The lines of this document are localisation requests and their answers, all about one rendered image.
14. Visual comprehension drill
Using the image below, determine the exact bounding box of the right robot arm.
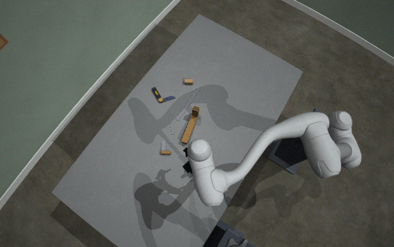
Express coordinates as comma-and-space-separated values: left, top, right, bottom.
182, 111, 361, 207

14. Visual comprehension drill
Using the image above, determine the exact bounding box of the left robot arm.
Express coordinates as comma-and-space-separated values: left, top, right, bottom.
226, 238, 248, 247

